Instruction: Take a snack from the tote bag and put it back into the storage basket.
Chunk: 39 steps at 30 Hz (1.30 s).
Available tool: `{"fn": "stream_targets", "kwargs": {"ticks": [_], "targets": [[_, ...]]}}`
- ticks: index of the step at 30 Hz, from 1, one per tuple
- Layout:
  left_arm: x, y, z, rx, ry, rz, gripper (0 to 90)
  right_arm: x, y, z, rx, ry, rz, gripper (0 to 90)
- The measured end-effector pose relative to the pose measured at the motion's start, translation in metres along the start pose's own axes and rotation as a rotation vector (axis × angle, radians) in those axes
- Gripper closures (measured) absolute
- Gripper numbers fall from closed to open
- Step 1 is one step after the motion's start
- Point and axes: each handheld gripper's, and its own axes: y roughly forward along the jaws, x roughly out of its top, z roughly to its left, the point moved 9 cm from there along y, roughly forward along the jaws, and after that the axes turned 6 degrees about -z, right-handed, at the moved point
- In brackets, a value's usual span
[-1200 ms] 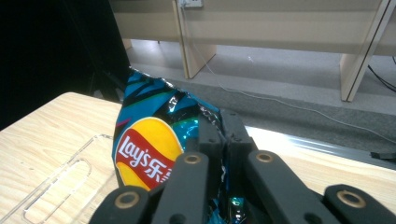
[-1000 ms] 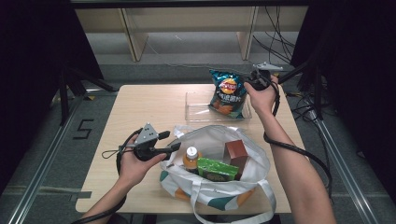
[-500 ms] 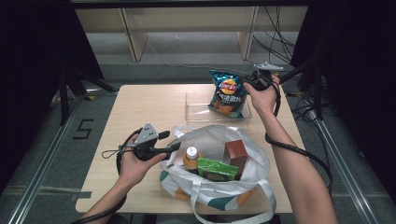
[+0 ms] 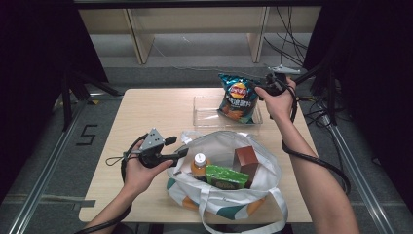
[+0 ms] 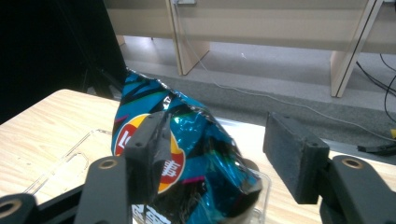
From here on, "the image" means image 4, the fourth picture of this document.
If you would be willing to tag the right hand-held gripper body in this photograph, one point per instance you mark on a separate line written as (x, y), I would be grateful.
(276, 83)

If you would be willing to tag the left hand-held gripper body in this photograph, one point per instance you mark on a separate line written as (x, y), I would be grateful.
(152, 143)

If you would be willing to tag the orange juice bottle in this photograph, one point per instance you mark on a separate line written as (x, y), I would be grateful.
(198, 167)

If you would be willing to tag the blue chip bag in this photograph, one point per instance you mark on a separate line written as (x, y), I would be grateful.
(235, 107)

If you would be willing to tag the clear plastic tray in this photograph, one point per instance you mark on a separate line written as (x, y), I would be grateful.
(204, 113)

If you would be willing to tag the green snack packet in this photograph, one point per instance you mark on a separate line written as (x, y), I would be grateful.
(224, 175)

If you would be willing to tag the white tote bag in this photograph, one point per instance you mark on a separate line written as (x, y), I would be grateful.
(227, 198)

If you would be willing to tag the brown carton box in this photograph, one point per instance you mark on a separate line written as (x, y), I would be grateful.
(246, 159)

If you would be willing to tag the person's right hand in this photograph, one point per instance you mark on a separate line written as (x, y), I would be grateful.
(279, 105)

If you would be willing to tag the person's left hand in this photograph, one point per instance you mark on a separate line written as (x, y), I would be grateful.
(139, 177)

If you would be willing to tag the black metal stand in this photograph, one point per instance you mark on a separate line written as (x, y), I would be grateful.
(66, 97)
(329, 91)

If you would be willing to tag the beige wooden desk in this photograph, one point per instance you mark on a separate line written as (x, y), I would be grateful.
(195, 19)

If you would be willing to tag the metal floor rail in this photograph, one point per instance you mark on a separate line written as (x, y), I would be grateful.
(42, 182)
(360, 182)

